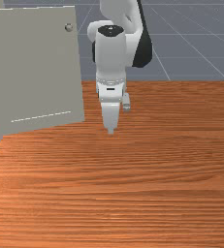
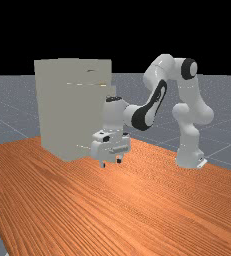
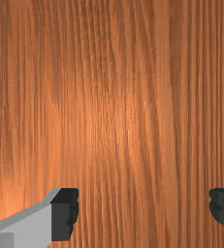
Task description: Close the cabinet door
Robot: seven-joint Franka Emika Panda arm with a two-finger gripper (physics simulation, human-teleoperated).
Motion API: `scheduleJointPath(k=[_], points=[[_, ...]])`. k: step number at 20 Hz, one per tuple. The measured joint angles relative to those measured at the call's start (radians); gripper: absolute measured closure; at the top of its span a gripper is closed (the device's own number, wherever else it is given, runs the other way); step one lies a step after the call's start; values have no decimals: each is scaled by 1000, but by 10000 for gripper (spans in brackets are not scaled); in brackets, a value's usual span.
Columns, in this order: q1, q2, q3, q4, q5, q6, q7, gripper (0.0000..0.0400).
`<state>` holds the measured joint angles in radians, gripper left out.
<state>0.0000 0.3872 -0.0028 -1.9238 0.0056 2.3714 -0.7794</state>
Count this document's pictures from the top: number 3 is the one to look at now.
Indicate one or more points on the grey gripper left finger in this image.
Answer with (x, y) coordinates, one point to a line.
(36, 223)

